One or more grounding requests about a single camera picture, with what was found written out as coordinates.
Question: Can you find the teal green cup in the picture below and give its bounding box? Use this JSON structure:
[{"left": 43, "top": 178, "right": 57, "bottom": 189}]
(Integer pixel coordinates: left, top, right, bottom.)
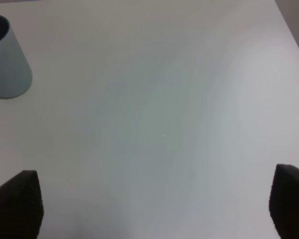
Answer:
[{"left": 0, "top": 15, "right": 32, "bottom": 99}]

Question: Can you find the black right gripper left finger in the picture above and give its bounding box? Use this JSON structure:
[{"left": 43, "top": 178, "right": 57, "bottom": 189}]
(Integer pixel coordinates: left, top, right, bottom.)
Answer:
[{"left": 0, "top": 170, "right": 44, "bottom": 239}]

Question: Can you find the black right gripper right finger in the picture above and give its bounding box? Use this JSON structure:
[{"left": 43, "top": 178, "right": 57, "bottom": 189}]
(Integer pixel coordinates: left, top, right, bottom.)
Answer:
[{"left": 269, "top": 164, "right": 299, "bottom": 239}]

